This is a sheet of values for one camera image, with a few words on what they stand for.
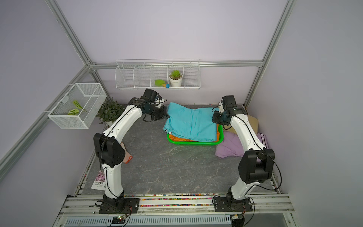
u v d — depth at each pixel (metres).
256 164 0.45
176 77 0.90
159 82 0.99
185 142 0.87
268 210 0.75
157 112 0.78
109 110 0.89
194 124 0.89
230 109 0.61
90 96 0.87
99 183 0.81
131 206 0.74
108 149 0.52
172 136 0.89
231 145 0.94
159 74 0.99
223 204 0.74
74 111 0.75
